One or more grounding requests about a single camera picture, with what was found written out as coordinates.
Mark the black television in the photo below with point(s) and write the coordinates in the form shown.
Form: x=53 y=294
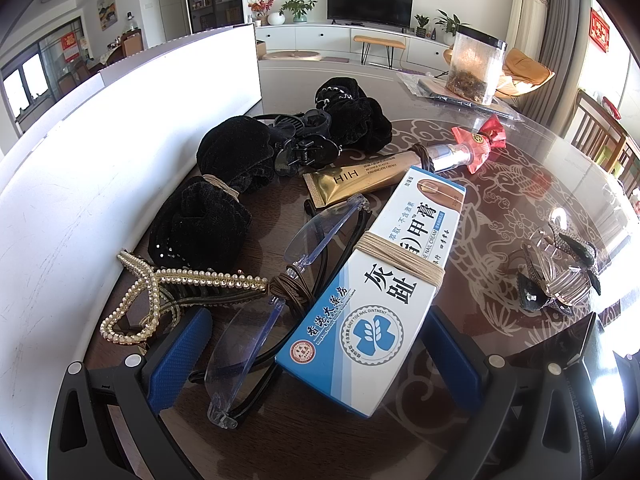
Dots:
x=370 y=4

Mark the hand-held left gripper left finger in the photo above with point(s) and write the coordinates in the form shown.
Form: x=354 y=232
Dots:
x=175 y=355

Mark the framed wall painting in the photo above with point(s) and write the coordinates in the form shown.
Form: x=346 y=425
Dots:
x=106 y=9

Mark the rhinestone hair claw clip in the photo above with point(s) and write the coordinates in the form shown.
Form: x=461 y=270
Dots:
x=560 y=270

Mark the white television cabinet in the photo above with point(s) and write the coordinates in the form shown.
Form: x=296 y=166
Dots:
x=310 y=37

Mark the white curtain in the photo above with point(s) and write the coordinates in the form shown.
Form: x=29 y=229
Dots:
x=525 y=15

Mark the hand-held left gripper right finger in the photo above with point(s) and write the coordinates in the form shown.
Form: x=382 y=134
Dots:
x=450 y=350

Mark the wooden stool with metal legs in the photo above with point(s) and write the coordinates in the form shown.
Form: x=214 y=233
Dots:
x=377 y=41

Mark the small potted plant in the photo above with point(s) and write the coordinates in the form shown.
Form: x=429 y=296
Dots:
x=421 y=25

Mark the clear plastic bag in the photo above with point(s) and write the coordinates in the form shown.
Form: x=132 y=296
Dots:
x=410 y=82

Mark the red door poster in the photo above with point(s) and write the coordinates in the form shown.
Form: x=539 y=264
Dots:
x=71 y=47

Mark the patterned glass desktop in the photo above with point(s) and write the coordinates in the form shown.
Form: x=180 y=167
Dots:
x=480 y=240

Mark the grey curtain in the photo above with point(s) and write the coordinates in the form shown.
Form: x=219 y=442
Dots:
x=562 y=70

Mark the leafy potted plant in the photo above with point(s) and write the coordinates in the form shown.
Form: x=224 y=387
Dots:
x=450 y=22

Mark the black hair claw clip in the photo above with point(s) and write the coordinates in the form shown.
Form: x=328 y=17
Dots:
x=305 y=150

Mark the white board panel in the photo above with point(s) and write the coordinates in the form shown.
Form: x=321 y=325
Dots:
x=125 y=160

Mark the plain black velvet scrunchie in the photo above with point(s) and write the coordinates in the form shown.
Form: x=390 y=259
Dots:
x=235 y=150

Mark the cardboard box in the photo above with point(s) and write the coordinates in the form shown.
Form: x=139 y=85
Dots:
x=261 y=49

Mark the clear jar with black lid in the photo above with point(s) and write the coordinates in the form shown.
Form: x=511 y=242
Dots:
x=475 y=67

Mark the gold cream tube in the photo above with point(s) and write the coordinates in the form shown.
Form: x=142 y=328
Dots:
x=360 y=177

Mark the wooden dining chair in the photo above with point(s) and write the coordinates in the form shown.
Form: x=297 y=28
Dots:
x=600 y=130

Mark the blue and white ointment box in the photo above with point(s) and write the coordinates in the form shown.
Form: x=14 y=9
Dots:
x=340 y=350

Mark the black velvet scrunchie with studs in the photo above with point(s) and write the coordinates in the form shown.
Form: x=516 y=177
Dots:
x=200 y=230

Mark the orange lounge chair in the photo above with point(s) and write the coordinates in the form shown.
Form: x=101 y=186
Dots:
x=527 y=70

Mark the pearl hair clip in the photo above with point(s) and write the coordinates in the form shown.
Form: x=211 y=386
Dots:
x=200 y=282

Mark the red wall hanging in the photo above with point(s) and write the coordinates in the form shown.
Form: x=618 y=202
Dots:
x=600 y=30

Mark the beige rubber band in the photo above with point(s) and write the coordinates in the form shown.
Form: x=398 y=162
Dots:
x=400 y=260

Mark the round white vase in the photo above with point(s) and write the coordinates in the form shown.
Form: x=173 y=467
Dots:
x=276 y=18

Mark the red flower arrangement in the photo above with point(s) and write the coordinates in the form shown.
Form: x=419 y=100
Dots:
x=260 y=7

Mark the clear rimless glasses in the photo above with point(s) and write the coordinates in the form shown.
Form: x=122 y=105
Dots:
x=240 y=355

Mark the green potted plant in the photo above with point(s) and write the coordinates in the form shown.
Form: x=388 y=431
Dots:
x=299 y=7

